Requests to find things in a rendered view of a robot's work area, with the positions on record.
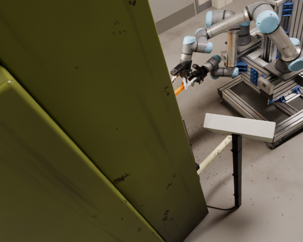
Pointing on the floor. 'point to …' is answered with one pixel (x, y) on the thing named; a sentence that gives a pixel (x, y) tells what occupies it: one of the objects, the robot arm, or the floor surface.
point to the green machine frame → (107, 97)
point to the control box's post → (237, 166)
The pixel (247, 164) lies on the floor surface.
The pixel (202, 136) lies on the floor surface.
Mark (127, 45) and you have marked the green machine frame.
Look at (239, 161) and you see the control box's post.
